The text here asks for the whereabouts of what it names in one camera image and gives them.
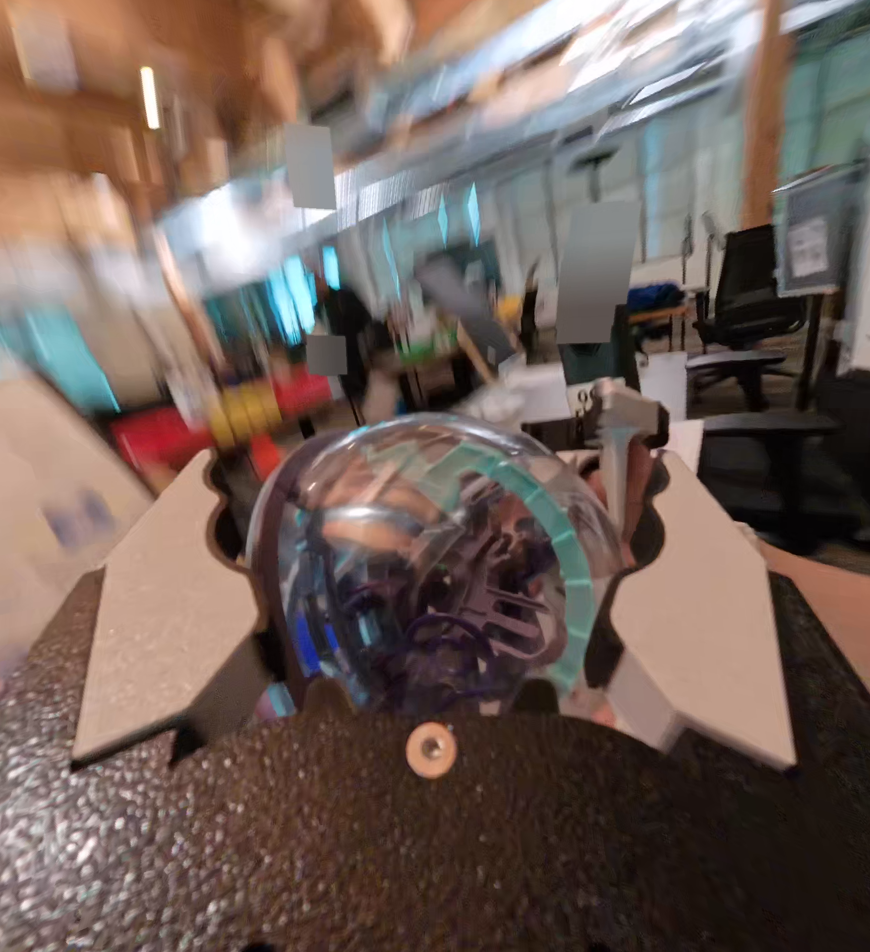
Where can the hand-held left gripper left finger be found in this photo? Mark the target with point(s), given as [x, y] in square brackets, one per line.
[159, 632]

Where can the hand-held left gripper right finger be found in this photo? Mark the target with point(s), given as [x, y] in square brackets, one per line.
[702, 639]

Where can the dark framed notice sign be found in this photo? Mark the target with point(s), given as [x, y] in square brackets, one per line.
[806, 245]

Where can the clear plastic maze ball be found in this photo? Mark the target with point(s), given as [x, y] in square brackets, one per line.
[435, 565]

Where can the black office chair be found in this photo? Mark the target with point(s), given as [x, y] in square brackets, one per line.
[751, 282]
[769, 424]

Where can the red yellow box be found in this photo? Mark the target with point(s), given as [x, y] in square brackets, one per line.
[159, 435]

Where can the person's right forearm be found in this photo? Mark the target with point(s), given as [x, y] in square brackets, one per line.
[851, 632]

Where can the person's right hand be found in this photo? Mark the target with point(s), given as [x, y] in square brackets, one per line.
[639, 513]

